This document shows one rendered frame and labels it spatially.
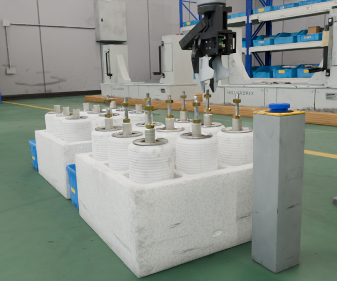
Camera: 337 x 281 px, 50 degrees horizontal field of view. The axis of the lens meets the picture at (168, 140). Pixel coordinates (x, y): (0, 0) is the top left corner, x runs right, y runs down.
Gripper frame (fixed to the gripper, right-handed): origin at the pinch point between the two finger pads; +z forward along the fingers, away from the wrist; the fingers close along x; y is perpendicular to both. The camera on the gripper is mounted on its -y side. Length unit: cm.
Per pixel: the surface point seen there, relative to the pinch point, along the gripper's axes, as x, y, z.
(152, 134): -25.7, 9.2, 8.2
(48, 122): -17, -67, 13
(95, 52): 301, -596, -48
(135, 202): -34.2, 14.4, 19.4
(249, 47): 455, -336, -43
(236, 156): -5.9, 15.1, 15.4
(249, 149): -3.2, 16.8, 13.8
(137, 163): -29.9, 9.5, 13.6
